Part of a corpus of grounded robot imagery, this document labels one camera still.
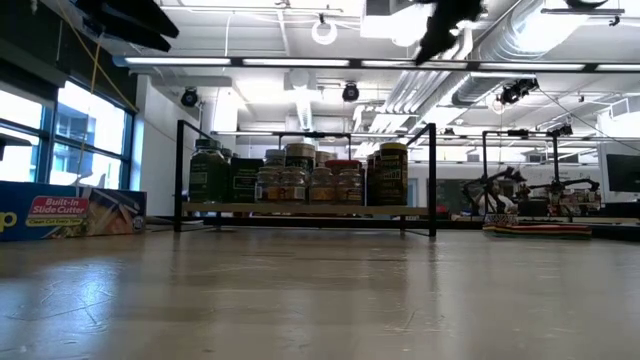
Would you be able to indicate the black metal rail frame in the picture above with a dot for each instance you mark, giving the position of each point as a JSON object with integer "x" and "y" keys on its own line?
{"x": 517, "y": 132}
{"x": 300, "y": 133}

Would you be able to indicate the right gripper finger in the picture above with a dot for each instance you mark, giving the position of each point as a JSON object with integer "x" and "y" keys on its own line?
{"x": 440, "y": 40}

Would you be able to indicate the window with blue frame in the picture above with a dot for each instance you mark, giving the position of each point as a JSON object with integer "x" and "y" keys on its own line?
{"x": 90, "y": 125}

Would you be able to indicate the person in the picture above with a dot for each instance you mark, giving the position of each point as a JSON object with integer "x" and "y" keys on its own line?
{"x": 502, "y": 202}

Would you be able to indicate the black background robot arm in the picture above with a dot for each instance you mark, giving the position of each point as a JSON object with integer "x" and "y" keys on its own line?
{"x": 570, "y": 187}
{"x": 492, "y": 182}

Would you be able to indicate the silver air duct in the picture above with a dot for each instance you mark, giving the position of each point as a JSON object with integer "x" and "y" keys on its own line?
{"x": 520, "y": 30}

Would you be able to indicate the blue plastic wrap box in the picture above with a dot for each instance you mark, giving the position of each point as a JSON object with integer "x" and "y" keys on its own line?
{"x": 70, "y": 212}

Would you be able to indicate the dark green spice tin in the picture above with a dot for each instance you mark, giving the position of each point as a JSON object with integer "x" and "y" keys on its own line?
{"x": 245, "y": 180}

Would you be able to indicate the spice jar with white lid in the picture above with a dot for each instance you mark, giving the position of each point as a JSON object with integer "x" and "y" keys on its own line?
{"x": 275, "y": 157}

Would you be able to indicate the glass jar with green lid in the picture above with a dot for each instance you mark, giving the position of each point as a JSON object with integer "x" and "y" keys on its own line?
{"x": 207, "y": 175}

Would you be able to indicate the black ceiling spotlight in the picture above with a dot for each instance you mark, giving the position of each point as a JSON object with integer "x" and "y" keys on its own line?
{"x": 515, "y": 92}
{"x": 350, "y": 92}
{"x": 190, "y": 98}

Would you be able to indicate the gray desk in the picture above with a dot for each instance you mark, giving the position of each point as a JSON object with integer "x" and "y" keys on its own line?
{"x": 12, "y": 141}

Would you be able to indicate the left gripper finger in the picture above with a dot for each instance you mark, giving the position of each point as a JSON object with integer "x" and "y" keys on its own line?
{"x": 150, "y": 20}
{"x": 135, "y": 37}

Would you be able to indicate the dark computer monitor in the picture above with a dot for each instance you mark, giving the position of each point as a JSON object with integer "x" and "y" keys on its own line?
{"x": 624, "y": 172}

